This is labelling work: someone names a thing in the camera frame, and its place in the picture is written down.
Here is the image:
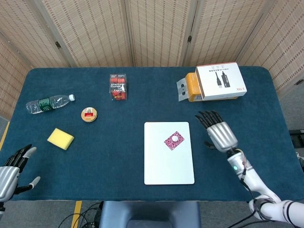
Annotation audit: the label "white rectangular board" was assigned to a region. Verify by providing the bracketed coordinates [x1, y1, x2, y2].
[143, 121, 195, 186]

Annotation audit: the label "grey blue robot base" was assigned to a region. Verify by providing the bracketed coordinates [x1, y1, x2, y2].
[98, 200, 202, 228]

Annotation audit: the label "yellow plastic wrapped package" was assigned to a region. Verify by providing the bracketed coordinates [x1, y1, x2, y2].
[176, 72, 239, 103]

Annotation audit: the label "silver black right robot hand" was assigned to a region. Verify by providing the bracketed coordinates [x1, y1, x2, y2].
[194, 110, 239, 152]

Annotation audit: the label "clear water bottle green label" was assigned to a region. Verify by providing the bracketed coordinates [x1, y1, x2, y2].
[26, 94, 76, 115]

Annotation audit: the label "pink glitter square piece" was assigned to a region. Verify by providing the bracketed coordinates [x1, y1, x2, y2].
[163, 131, 185, 151]

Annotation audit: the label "white cable product box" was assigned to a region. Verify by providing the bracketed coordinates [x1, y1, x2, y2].
[195, 62, 248, 101]

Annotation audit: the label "black floor cables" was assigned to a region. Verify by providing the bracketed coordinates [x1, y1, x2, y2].
[58, 201, 104, 228]

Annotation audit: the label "round gold tin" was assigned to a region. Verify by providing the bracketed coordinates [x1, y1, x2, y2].
[81, 107, 98, 123]

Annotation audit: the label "blue tablecloth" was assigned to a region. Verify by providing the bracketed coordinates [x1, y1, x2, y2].
[0, 66, 304, 202]

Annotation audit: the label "yellow sponge green backing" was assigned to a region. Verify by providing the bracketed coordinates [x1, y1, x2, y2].
[47, 128, 75, 151]

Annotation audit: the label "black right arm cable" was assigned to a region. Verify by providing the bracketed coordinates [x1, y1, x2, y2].
[238, 166, 264, 223]

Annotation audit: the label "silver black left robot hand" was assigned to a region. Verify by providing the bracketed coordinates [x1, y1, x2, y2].
[0, 143, 41, 203]

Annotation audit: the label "woven folding screen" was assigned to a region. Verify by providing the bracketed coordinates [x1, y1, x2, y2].
[0, 0, 304, 121]

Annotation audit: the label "yellow floor tape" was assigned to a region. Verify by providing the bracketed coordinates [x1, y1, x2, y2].
[71, 200, 83, 228]

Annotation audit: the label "clear box of red capsules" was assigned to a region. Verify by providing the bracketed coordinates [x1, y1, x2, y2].
[109, 73, 128, 101]

